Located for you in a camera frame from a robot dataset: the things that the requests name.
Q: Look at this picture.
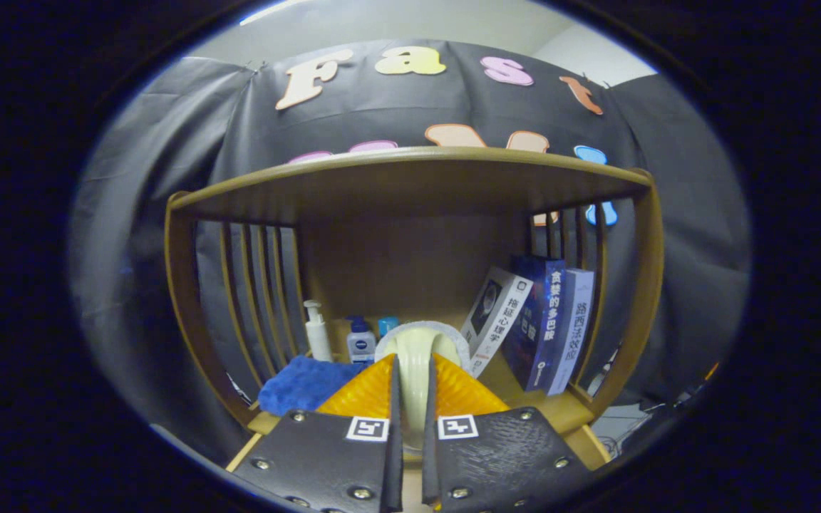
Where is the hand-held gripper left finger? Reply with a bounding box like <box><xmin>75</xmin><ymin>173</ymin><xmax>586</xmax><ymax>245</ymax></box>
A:
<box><xmin>229</xmin><ymin>353</ymin><xmax>404</xmax><ymax>513</ymax></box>

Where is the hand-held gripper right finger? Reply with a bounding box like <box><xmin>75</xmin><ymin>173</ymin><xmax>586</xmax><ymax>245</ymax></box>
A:
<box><xmin>421</xmin><ymin>353</ymin><xmax>593</xmax><ymax>513</ymax></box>

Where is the white tape roll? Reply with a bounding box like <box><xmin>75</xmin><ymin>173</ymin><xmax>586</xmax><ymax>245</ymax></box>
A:
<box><xmin>373</xmin><ymin>321</ymin><xmax>473</xmax><ymax>453</ymax></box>

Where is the wooden cabinet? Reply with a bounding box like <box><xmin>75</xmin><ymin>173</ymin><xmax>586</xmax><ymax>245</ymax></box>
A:
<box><xmin>163</xmin><ymin>146</ymin><xmax>666</xmax><ymax>475</ymax></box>

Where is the blue towel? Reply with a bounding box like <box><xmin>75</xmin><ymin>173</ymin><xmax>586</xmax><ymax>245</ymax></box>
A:
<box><xmin>258</xmin><ymin>355</ymin><xmax>368</xmax><ymax>418</ymax></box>

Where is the white bottle with blue cap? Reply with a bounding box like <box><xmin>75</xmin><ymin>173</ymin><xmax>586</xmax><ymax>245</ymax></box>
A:
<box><xmin>346</xmin><ymin>316</ymin><xmax>377</xmax><ymax>364</ymax></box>

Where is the white pump bottle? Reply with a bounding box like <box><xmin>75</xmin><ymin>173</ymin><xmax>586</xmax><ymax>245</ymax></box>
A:
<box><xmin>303</xmin><ymin>300</ymin><xmax>334</xmax><ymax>363</ymax></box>

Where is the white book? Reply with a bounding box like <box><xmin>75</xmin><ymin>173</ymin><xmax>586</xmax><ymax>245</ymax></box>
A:
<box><xmin>459</xmin><ymin>266</ymin><xmax>534</xmax><ymax>378</ymax></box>

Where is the dark blue book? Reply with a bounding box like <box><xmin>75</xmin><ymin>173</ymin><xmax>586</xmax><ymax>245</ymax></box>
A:
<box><xmin>502</xmin><ymin>255</ymin><xmax>568</xmax><ymax>393</ymax></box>

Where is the pale lilac book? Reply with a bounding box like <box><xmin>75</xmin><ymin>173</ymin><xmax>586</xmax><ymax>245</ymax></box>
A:
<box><xmin>546</xmin><ymin>268</ymin><xmax>595</xmax><ymax>397</ymax></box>

